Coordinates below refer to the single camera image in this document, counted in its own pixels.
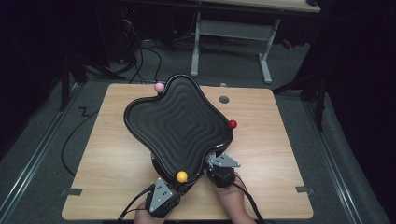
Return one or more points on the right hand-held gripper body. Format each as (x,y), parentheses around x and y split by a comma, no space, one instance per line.
(222,169)

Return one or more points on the pink ball knob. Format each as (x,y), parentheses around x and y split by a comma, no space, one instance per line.
(159,87)

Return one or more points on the red ball knob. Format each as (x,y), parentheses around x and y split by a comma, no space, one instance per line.
(232,124)

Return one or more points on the person's right hand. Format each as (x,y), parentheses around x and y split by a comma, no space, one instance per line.
(232,202)

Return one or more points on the small grey table clip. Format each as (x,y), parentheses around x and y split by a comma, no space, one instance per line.
(223,84)

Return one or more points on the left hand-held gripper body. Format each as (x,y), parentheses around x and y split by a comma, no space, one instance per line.
(160,197)

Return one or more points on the black metal stand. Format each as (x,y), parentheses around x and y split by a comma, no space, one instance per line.
(317,93)
(65,84)

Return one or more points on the aluminium floor rail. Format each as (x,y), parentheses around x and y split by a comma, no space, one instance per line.
(333,161)
(34,146)

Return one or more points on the round grey table grommet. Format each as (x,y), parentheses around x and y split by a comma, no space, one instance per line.
(223,99)

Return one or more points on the desk with grey metal legs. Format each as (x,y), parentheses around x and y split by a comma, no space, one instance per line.
(233,29)

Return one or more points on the yellow ball knob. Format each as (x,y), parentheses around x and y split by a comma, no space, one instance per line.
(181,176)

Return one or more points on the grey tape strip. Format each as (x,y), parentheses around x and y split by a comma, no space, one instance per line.
(305,189)
(73,192)

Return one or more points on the black wavy tray with stand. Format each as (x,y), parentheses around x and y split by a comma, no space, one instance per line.
(177,124)

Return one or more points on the person's left hand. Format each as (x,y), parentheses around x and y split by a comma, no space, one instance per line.
(149,217)

